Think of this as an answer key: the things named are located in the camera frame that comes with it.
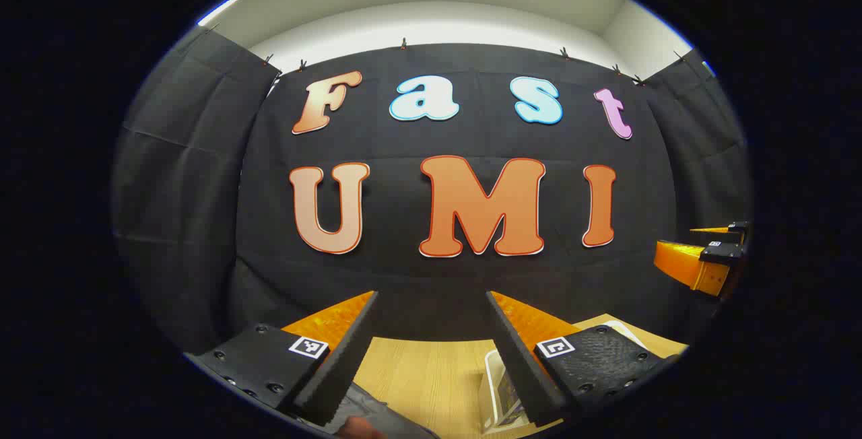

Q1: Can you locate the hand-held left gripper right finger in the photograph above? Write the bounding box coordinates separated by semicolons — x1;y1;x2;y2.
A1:
486;290;683;428

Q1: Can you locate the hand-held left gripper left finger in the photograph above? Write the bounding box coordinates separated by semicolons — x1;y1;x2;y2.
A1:
185;290;380;427

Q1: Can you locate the white bookshelf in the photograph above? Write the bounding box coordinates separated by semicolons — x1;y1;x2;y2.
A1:
482;320;653;435

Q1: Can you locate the grey schoolbag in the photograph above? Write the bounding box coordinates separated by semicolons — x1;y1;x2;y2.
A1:
322;380;442;439

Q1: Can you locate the ceiling light strip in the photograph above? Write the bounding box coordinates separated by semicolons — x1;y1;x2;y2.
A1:
197;0;240;27

